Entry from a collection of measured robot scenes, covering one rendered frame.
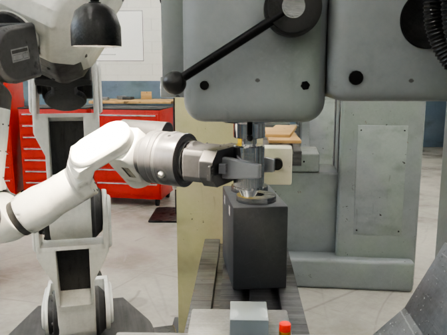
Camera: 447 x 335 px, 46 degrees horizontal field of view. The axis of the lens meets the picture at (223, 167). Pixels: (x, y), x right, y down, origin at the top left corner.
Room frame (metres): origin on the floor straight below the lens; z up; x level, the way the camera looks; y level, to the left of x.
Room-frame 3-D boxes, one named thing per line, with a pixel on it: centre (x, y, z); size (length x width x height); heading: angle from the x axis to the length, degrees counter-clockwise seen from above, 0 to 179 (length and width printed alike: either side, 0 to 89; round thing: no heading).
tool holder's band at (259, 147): (0.79, -0.04, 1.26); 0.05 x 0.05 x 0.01
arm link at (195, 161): (0.83, 0.04, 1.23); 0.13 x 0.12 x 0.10; 153
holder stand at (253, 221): (1.21, -0.07, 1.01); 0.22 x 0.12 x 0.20; 6
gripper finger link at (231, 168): (0.77, -0.02, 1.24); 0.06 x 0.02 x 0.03; 63
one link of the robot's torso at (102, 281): (1.50, 0.44, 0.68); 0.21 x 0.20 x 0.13; 14
